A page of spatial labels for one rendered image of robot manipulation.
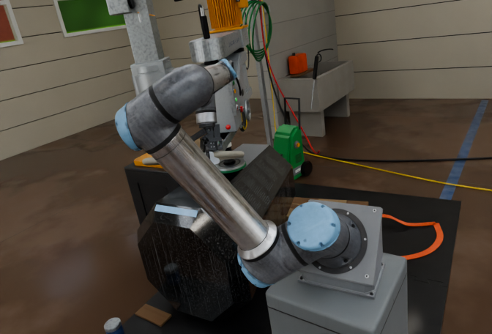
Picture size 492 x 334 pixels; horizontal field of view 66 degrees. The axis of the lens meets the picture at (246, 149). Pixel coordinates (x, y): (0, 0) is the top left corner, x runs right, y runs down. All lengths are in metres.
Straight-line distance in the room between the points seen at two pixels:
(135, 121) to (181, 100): 0.12
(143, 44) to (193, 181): 2.16
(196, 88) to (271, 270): 0.61
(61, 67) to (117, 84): 1.32
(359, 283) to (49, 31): 7.84
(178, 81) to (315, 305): 0.87
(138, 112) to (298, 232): 0.58
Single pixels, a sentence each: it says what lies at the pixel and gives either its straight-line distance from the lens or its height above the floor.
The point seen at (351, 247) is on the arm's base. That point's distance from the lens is 1.35.
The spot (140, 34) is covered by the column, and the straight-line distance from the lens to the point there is 3.10.
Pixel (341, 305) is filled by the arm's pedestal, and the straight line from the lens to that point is 1.40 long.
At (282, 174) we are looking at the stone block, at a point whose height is 0.66.
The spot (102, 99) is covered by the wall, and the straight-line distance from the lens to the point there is 9.05.
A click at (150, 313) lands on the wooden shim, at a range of 2.84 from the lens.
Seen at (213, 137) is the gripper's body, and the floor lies 1.32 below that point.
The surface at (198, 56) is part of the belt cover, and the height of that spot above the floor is 1.61.
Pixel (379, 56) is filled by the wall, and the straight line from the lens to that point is 7.17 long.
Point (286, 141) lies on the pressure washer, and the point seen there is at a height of 0.46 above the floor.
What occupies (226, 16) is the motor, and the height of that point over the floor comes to 1.79.
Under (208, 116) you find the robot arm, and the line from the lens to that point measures 1.63.
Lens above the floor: 1.80
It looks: 19 degrees down
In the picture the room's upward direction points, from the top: 9 degrees counter-clockwise
